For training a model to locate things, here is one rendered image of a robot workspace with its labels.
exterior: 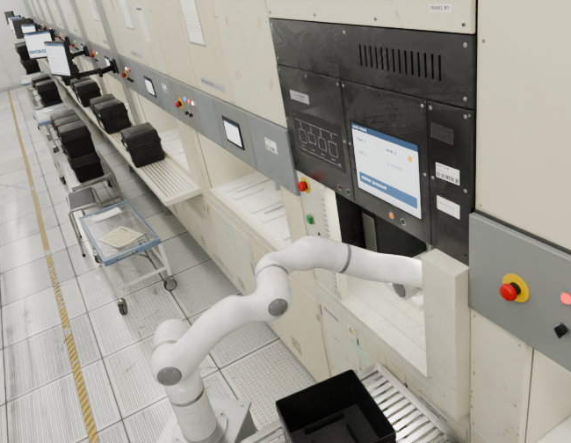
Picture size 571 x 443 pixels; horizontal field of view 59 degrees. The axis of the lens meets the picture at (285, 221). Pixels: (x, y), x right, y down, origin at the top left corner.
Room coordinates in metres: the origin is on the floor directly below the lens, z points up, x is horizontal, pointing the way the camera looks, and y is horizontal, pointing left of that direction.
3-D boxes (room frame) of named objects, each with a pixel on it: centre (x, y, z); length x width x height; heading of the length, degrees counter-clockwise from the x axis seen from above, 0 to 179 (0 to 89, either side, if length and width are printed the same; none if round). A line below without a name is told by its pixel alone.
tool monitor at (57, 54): (4.37, 1.36, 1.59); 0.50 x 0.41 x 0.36; 113
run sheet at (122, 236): (3.37, 1.23, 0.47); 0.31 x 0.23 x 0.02; 45
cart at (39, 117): (6.39, 2.55, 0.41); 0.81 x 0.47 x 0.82; 24
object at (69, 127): (4.81, 1.81, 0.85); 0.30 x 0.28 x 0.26; 22
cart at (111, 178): (5.10, 1.93, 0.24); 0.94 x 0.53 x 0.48; 23
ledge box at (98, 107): (5.06, 1.48, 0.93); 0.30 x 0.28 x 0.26; 26
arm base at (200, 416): (1.23, 0.43, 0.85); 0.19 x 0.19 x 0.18
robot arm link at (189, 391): (1.26, 0.43, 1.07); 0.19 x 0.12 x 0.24; 3
